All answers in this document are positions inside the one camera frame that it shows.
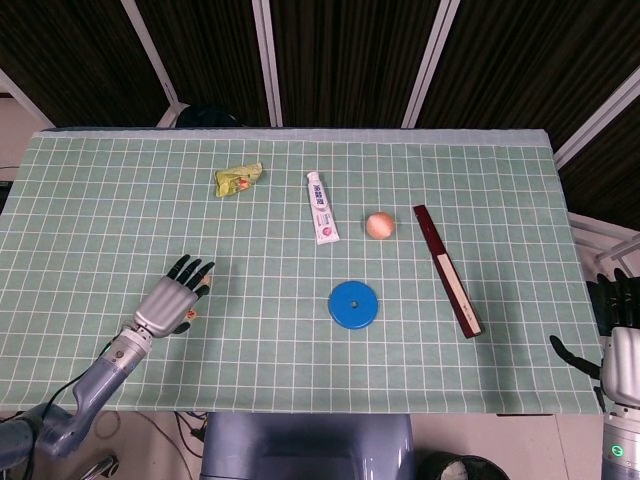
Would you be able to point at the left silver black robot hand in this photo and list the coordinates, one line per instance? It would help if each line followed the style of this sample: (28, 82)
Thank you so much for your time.
(165, 307)

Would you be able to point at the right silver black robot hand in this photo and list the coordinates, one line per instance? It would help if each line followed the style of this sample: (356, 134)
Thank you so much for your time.
(622, 365)

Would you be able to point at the cream round chess piece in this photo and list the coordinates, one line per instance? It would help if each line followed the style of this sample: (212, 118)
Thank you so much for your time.
(190, 315)
(210, 280)

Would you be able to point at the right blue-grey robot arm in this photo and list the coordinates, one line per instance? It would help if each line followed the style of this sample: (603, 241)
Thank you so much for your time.
(620, 450)

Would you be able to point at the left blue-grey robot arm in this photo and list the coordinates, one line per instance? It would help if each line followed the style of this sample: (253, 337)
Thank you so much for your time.
(95, 385)

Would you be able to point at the green crumpled snack packet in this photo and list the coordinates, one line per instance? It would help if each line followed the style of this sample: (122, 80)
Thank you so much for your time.
(235, 181)

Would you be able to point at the green checkered tablecloth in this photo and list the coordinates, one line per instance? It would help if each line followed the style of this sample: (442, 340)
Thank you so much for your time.
(300, 365)

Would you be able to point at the blue disc with hole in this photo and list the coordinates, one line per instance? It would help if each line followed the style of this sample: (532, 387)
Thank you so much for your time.
(345, 312)

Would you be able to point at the white toothpaste tube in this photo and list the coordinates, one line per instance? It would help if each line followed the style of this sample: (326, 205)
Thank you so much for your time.
(322, 215)

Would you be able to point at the black object behind table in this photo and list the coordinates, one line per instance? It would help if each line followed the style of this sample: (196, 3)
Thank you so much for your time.
(205, 117)

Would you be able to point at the blue-grey robot torso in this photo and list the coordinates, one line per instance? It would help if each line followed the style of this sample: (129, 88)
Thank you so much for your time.
(300, 450)

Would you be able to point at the black round bin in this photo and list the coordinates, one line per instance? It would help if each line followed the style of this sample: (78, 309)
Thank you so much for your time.
(440, 470)

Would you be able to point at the peach coloured ball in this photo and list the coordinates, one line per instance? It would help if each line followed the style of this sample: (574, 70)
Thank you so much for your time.
(381, 225)

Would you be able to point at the dark red folded fan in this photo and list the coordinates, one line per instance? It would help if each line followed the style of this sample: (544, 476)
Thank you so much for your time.
(430, 232)

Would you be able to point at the white metal frame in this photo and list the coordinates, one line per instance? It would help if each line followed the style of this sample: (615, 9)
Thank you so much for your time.
(590, 235)

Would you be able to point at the chrome metal bracket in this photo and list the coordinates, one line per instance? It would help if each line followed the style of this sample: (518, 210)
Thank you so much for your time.
(102, 467)

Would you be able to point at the white partition frame post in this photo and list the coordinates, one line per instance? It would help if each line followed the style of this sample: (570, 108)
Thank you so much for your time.
(430, 62)
(600, 119)
(150, 52)
(25, 100)
(268, 65)

